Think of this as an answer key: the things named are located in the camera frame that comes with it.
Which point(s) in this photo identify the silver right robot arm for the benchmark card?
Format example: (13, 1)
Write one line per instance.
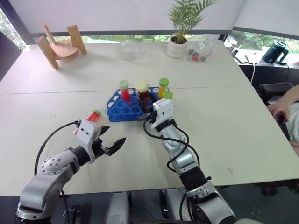
(182, 161)

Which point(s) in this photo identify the person's bare forearm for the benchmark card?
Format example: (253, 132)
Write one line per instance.
(290, 94)

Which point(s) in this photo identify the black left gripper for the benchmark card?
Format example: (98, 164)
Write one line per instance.
(99, 148)

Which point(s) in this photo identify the grey rounded robot leg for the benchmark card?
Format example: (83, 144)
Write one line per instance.
(120, 207)

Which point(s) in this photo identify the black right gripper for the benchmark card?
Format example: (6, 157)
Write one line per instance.
(150, 115)

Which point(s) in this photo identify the green capped test tube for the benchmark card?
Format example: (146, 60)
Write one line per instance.
(168, 94)

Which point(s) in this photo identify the dark red tube yellow cap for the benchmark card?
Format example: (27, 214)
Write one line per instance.
(143, 89)

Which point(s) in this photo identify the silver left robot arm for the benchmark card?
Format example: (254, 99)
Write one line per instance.
(46, 177)

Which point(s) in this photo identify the orange tube green cap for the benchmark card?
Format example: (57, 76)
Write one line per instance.
(162, 87)

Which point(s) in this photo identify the clear glass bowl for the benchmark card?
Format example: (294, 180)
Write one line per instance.
(129, 50)

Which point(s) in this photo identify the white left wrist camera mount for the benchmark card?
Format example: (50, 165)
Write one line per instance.
(86, 137)

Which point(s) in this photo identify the clear plastic bag with items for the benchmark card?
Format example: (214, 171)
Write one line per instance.
(198, 52)

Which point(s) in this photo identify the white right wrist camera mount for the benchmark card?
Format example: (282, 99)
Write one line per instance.
(164, 109)

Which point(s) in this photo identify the white garment of person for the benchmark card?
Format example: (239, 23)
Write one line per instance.
(294, 121)

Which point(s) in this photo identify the green plant in white pot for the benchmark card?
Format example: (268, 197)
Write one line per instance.
(178, 44)

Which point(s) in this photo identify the black chair armrest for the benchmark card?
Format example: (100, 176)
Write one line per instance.
(273, 89)

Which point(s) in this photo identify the red tube green cap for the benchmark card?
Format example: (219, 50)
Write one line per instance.
(125, 92)
(93, 116)

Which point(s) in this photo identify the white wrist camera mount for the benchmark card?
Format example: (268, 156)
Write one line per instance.
(164, 109)
(86, 137)

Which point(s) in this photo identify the wooden stool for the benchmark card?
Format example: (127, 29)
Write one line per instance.
(63, 47)

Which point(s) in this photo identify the blue test tube rack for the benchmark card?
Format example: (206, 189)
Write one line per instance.
(121, 109)

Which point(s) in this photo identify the dark green kettle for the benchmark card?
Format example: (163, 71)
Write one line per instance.
(274, 53)

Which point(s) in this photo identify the person's bare hand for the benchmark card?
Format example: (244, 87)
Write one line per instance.
(279, 108)

